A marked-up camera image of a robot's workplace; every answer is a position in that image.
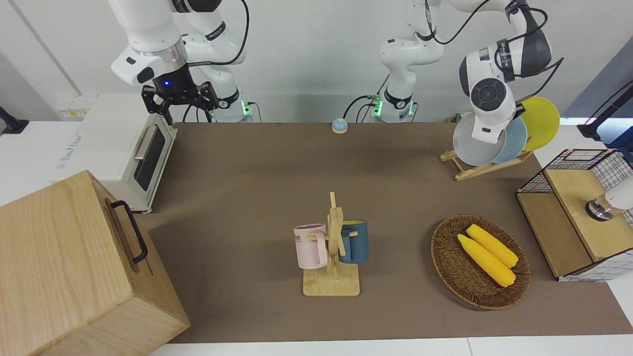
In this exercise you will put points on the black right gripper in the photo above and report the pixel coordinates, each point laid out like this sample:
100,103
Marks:
173,79

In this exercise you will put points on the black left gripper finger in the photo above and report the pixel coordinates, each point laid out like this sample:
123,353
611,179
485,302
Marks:
519,111

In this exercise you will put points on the gray round plate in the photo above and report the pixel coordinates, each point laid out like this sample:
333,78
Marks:
470,146

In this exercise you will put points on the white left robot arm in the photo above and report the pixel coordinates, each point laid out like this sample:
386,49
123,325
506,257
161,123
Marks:
410,49

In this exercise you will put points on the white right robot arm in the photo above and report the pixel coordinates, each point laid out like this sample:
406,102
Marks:
148,24

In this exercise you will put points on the yellow round plate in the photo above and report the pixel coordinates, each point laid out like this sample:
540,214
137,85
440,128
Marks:
541,123

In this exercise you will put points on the light blue round plate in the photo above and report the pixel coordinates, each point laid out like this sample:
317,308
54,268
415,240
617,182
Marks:
514,143

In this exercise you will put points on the wooden plate rack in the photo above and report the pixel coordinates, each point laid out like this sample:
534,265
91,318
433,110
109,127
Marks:
474,173

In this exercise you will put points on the white toaster oven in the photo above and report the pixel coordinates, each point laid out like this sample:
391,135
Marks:
99,143

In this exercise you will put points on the white yellow socket box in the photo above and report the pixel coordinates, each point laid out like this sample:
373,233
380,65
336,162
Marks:
74,109

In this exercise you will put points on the white silver cylindrical device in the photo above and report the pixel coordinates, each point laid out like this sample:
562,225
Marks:
620,195

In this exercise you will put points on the yellow corn cob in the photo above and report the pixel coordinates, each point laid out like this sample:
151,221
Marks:
487,262
494,244

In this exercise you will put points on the small blue bell button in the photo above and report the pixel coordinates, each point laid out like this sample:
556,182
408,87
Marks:
339,126

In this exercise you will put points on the black stand foot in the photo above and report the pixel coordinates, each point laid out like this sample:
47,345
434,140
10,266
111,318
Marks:
12,126

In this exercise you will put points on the brown wicker basket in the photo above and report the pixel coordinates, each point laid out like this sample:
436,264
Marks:
460,277

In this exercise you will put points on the light wooden cabinet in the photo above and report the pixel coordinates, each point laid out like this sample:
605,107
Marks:
59,257

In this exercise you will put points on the pink mug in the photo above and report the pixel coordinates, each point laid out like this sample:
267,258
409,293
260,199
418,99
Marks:
309,252

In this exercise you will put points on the dark blue mug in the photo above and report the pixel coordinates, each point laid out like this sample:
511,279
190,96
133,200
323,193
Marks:
358,244

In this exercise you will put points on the wooden mug tree stand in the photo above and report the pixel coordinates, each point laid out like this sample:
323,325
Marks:
331,284

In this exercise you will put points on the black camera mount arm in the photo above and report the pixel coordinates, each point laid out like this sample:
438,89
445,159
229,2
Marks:
588,131

